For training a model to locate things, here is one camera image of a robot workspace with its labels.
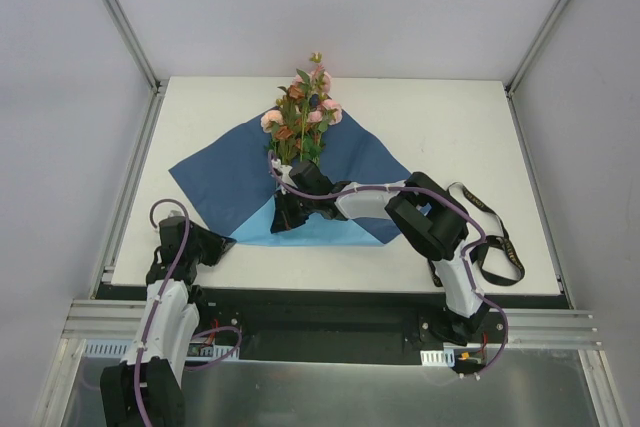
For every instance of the blue wrapping paper sheet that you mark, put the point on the blue wrapping paper sheet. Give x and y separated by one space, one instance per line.
229 185

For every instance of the fake flower stem orange blooms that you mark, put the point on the fake flower stem orange blooms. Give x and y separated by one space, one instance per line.
293 105

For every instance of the right white cable duct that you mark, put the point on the right white cable duct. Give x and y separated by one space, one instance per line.
438 358

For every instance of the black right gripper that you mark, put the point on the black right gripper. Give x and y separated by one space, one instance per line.
291 207

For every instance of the left aluminium frame post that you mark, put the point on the left aluminium frame post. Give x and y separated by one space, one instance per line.
132 43

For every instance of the right aluminium frame post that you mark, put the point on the right aluminium frame post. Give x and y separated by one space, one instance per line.
542 36

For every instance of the aluminium frame post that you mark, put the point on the aluminium frame post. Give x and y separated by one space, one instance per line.
542 36
132 43

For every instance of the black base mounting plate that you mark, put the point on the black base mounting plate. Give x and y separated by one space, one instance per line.
376 348

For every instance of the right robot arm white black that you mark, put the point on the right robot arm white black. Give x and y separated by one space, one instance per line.
433 223

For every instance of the fake flower stem pink bloom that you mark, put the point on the fake flower stem pink bloom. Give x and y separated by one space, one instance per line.
282 138

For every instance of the black ribbon gold lettering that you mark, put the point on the black ribbon gold lettering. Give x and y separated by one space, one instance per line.
501 242

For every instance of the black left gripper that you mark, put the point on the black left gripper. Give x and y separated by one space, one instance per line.
208 245

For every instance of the fake flower stem pink roses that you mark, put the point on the fake flower stem pink roses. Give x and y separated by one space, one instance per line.
323 111

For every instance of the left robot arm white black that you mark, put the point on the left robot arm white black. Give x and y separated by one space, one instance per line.
144 388

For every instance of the aluminium front rail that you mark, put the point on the aluminium front rail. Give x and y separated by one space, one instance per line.
519 328

